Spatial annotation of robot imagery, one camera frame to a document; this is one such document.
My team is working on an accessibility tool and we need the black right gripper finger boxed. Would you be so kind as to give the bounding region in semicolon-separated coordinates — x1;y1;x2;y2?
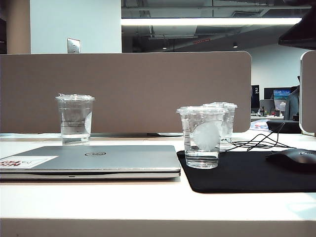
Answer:
278;8;316;50

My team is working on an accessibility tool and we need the black oval zipper case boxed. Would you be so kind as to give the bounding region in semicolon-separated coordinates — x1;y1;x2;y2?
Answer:
266;119;301;133

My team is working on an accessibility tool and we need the black mouse pad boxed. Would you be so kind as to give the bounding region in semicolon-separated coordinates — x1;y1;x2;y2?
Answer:
177;150;316;195

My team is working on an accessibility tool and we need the metal wall switch plate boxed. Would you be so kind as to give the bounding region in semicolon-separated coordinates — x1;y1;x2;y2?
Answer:
67;38;81;54

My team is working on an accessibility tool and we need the black numbered sign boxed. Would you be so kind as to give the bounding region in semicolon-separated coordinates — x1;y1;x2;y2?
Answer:
251;84;260;109

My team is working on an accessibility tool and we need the clear lidded plastic cup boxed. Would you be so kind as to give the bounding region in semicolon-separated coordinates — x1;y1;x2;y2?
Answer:
176;105;229;170
202;101;238;152
55;93;96;146

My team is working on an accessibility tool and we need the black computer mouse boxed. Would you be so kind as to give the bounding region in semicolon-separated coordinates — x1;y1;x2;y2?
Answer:
265;148;316;171

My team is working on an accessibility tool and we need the blue white plastic bag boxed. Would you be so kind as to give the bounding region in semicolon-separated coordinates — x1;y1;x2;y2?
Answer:
249;121;270;131

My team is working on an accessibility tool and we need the silver closed laptop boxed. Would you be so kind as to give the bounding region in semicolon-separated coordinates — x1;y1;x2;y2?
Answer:
0;145;181;180

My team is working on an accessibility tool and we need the thin black mouse cable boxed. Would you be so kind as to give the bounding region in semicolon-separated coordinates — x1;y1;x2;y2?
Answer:
231;122;287;154

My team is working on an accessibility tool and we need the background computer monitor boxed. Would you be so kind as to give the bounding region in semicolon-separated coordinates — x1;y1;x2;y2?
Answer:
273;89;292;111

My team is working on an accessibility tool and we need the grey jacket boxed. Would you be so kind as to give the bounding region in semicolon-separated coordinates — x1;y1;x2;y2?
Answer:
283;85;301;121

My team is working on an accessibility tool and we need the brown desk divider panel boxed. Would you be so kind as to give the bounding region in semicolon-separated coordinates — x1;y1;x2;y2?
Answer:
299;50;316;137
0;51;252;134

